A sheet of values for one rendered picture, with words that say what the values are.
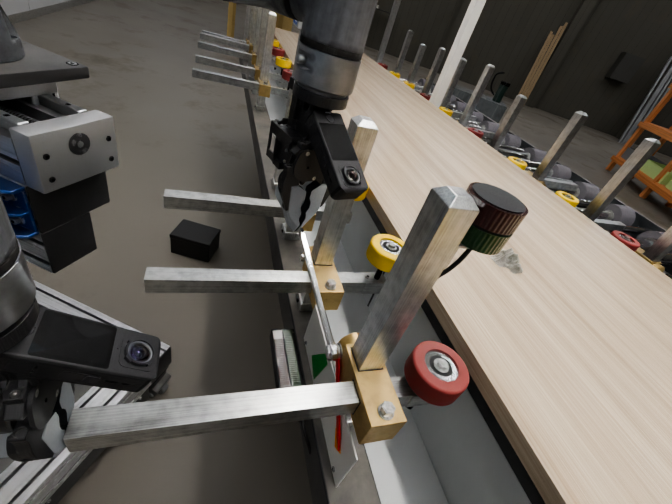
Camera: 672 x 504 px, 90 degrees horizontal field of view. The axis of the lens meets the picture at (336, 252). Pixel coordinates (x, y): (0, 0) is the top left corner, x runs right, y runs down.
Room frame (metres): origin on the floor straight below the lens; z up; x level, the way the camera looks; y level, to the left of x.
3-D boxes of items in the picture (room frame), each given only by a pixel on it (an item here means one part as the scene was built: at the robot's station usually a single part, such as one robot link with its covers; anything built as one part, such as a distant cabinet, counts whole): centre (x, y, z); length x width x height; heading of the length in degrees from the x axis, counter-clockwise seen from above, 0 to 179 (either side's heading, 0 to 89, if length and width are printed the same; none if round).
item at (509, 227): (0.32, -0.13, 1.12); 0.06 x 0.06 x 0.02
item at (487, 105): (7.07, -1.54, 0.47); 0.97 x 0.78 x 0.94; 84
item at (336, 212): (0.53, 0.02, 0.87); 0.04 x 0.04 x 0.48; 26
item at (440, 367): (0.30, -0.18, 0.85); 0.08 x 0.08 x 0.11
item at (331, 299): (0.51, 0.01, 0.81); 0.14 x 0.06 x 0.05; 26
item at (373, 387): (0.28, -0.10, 0.84); 0.14 x 0.06 x 0.05; 26
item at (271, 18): (1.65, 0.58, 0.86); 0.04 x 0.04 x 0.48; 26
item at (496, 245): (0.32, -0.13, 1.10); 0.06 x 0.06 x 0.02
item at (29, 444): (0.10, 0.19, 0.90); 0.05 x 0.02 x 0.09; 26
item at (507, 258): (0.64, -0.36, 0.91); 0.09 x 0.07 x 0.02; 151
